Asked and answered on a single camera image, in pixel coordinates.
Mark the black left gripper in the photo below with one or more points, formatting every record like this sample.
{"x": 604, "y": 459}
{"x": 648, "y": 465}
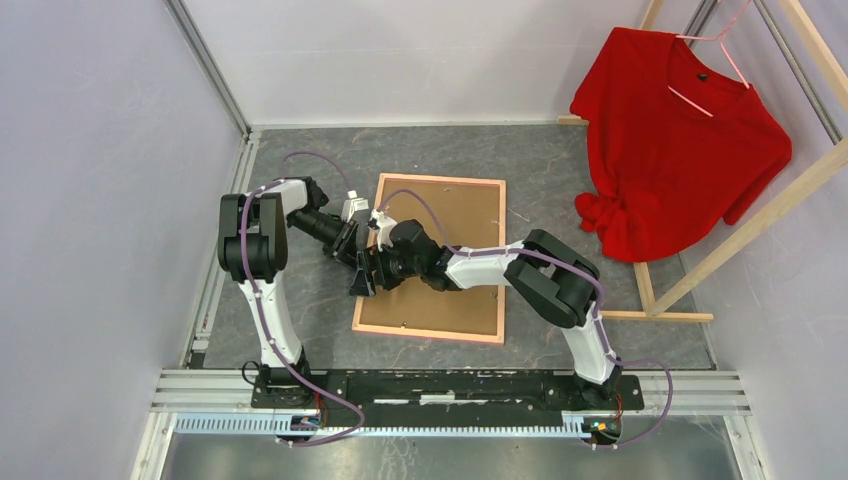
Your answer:
{"x": 345, "y": 245}

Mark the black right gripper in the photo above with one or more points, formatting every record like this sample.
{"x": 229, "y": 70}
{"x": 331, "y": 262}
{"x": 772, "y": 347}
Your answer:
{"x": 363, "y": 283}

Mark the pink wooden picture frame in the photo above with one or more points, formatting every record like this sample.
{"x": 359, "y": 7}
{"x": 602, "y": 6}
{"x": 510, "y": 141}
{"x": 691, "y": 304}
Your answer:
{"x": 430, "y": 331}

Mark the brown backing board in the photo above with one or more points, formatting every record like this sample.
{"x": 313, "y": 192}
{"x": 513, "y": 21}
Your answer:
{"x": 457, "y": 218}

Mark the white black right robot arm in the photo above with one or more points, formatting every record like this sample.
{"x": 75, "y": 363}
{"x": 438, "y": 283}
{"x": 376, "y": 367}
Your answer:
{"x": 561, "y": 286}

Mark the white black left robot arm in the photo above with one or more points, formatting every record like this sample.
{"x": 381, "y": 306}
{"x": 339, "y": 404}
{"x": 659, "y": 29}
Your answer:
{"x": 252, "y": 247}

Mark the red t-shirt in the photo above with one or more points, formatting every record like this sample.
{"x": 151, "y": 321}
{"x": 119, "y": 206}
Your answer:
{"x": 674, "y": 148}

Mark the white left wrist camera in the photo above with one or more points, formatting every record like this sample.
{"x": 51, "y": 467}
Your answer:
{"x": 355, "y": 209}

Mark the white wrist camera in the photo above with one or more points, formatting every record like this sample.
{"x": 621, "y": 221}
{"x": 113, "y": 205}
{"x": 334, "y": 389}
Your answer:
{"x": 381, "y": 225}
{"x": 355, "y": 209}

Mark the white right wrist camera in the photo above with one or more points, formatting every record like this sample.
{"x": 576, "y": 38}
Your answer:
{"x": 381, "y": 225}

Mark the aluminium rail frame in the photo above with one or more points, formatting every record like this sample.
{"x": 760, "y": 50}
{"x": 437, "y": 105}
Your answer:
{"x": 219, "y": 402}

